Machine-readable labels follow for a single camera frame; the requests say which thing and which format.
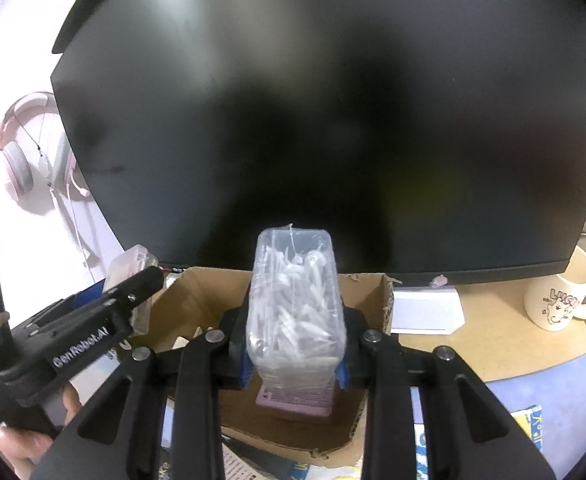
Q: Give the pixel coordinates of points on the black computer monitor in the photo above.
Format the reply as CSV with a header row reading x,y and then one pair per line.
x,y
323,110

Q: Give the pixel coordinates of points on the blue gaming mouse pad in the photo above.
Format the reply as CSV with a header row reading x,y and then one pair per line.
x,y
548,390

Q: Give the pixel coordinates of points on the person's left hand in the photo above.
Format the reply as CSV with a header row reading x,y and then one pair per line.
x,y
23,447

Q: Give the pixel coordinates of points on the clear plastic box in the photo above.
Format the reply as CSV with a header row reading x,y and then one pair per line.
x,y
130,265

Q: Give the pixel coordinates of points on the pink and clear floss pack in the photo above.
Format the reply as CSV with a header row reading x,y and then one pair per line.
x,y
298,305

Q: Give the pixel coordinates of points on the small pink charm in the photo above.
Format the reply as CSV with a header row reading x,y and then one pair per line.
x,y
440,280

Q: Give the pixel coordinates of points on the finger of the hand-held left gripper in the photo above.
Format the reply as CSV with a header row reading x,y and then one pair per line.
x,y
135,285

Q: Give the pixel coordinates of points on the white cartoon mug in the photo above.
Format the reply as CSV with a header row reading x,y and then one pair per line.
x,y
558,300

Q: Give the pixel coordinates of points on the pink cat ear headset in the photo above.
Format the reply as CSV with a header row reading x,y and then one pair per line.
x,y
18,160

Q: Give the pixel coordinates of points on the white barcode box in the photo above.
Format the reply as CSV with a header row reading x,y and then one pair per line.
x,y
238,465

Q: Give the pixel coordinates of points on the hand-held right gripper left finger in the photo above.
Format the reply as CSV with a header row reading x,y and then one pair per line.
x,y
245,377

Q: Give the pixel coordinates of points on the yellow blue printed mat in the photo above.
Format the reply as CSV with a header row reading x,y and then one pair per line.
x,y
528,425

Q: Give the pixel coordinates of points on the white monitor base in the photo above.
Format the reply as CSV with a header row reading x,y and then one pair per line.
x,y
425,310

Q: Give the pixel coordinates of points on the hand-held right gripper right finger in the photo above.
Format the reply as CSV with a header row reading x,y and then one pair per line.
x,y
340,377

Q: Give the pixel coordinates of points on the cardboard box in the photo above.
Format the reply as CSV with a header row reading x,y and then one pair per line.
x,y
283,432

